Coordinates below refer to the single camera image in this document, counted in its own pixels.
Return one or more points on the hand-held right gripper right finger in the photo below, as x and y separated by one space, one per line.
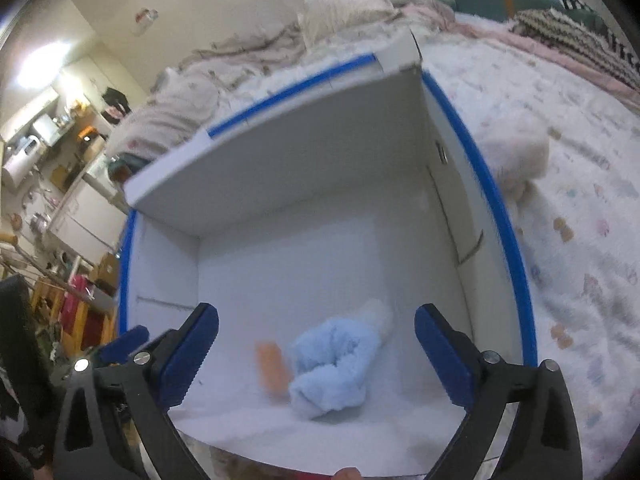
445 360

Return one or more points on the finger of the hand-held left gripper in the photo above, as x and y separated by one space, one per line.
125 345

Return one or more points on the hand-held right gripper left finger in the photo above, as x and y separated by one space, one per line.
187 360

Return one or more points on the orange soft item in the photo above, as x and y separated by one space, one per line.
272 365

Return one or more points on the light blue fluffy cloth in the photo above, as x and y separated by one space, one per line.
325 360

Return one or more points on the white cardboard box blue tape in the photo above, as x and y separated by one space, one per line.
325 170

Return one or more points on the person's right hand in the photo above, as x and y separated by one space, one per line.
347 474

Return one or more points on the yellow wooden rack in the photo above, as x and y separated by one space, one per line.
45 305

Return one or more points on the red bag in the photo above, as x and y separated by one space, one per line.
82 310

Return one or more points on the black white patterned clothing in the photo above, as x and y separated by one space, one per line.
10 410

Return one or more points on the brown cardboard box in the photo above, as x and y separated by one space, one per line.
109 269

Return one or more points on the white bedside cabinet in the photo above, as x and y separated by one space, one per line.
85 220

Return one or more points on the bed with patterned sheet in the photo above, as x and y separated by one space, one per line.
575 285

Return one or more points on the teal orange bed cushion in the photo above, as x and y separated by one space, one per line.
122 167

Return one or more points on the white washing machine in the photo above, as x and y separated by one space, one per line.
22 157

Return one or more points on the cream plush toy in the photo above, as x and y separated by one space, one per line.
515 152

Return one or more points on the black pink hanging clothes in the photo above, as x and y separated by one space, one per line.
115 102

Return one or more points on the grey patterned duvet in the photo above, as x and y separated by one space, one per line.
190 90

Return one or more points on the ceiling light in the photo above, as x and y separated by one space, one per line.
37 66

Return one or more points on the pink blanket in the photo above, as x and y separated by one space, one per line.
435 12

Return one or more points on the brown white knit blanket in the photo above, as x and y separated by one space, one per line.
565 30

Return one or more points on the cream fluffy pillow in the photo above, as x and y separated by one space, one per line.
340 12

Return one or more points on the black white striped cloth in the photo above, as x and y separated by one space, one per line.
575 2

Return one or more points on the wall sticker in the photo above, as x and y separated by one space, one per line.
146 19

